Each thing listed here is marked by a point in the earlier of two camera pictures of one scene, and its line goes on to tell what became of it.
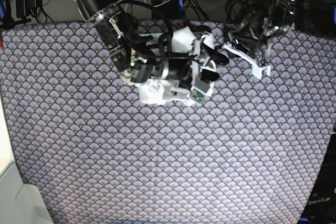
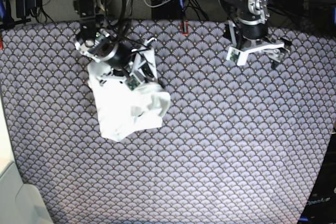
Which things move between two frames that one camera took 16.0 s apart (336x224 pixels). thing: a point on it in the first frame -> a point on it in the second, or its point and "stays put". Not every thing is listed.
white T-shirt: [161, 92] -> [122, 110]
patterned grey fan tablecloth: [92, 152] stays put
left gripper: [185, 73] -> [125, 64]
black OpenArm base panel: [320, 207] stays put
